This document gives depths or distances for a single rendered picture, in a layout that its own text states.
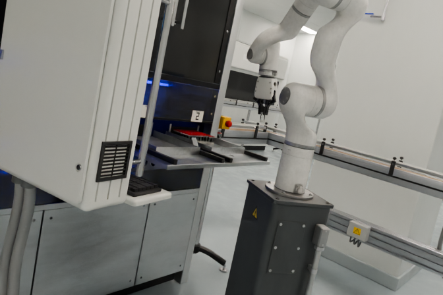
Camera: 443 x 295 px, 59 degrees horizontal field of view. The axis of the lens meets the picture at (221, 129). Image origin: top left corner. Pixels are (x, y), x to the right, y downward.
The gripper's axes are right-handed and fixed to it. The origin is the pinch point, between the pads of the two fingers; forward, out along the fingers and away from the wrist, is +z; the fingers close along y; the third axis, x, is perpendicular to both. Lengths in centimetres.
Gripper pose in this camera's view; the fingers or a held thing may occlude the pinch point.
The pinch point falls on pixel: (263, 110)
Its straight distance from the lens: 183.8
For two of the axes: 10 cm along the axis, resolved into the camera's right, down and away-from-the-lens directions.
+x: -6.6, 0.2, -7.5
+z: -1.1, 9.9, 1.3
